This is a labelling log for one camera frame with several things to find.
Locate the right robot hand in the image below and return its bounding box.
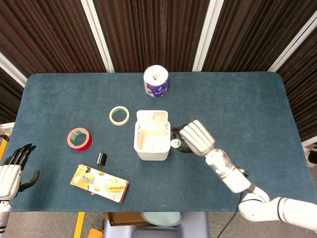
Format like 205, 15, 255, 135
171, 119, 216, 156

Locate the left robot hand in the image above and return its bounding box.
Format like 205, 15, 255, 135
0, 143, 40, 199

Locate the blue table cloth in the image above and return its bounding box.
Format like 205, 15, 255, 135
8, 71, 306, 213

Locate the small white lidded bin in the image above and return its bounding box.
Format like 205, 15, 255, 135
133, 110, 171, 161

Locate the purple wrapped tissue roll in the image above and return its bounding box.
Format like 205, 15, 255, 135
143, 64, 170, 99

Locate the red tape roll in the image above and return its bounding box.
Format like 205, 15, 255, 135
67, 127, 93, 151

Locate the cream masking tape roll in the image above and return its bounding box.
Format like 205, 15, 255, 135
108, 106, 130, 126

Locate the orange egg roll box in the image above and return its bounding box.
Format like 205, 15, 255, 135
70, 164, 130, 204

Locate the small black cylinder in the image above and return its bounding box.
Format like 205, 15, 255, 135
96, 152, 107, 166

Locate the pale green plate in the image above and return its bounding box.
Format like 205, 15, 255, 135
140, 212, 183, 227

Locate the grey plastic stool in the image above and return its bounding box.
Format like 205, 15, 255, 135
103, 212, 211, 238

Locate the orange object on floor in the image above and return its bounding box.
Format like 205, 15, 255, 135
87, 228, 104, 238

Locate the brown cardboard box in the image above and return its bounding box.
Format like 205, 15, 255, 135
102, 212, 152, 227

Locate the black cable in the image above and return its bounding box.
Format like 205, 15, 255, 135
215, 211, 238, 238

